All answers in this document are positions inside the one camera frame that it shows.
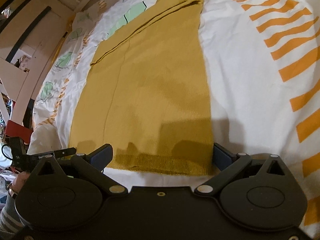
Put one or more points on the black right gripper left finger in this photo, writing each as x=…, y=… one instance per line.
x=90, y=167

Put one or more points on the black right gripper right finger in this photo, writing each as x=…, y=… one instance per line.
x=230, y=166

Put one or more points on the mustard yellow knit garment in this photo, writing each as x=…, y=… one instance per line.
x=147, y=95

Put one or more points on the grey striped sleeve forearm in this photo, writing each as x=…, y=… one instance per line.
x=10, y=221

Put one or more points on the person's left hand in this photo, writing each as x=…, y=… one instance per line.
x=17, y=184

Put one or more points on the red box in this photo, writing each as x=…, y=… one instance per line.
x=13, y=129

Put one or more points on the white patterned bed sheet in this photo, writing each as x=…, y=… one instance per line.
x=262, y=63

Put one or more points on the wooden bed frame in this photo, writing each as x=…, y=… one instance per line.
x=31, y=36

